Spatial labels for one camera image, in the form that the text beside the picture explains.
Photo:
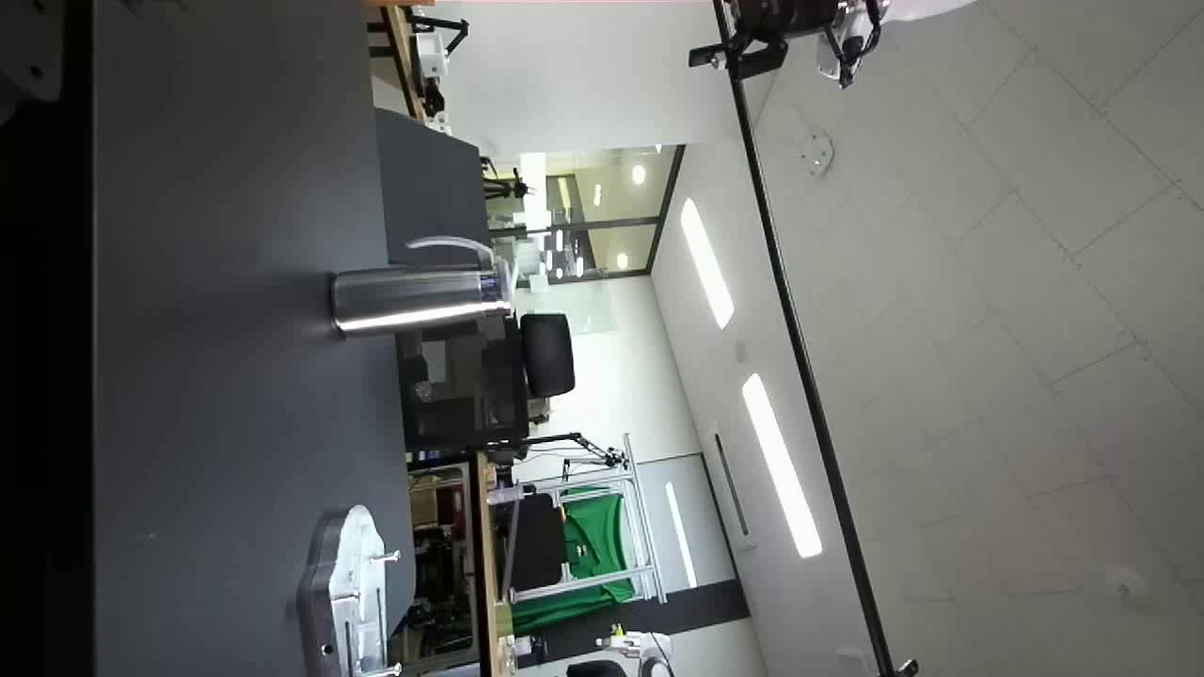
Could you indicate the black ceiling camera rig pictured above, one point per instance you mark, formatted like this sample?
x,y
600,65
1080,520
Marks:
x,y
763,35

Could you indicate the dark grey partition panel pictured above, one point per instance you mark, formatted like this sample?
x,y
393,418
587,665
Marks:
x,y
431,187

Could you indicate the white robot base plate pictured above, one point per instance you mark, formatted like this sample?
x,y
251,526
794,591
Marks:
x,y
345,599

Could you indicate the black office chair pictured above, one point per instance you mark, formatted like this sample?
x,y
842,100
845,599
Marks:
x,y
549,357

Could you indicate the translucent grey water bottle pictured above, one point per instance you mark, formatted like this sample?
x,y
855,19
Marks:
x,y
447,280

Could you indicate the green screen backdrop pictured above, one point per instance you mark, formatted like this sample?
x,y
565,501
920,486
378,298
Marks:
x,y
571,557

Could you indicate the black computer monitor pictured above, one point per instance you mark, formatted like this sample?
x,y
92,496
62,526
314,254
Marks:
x,y
462,388

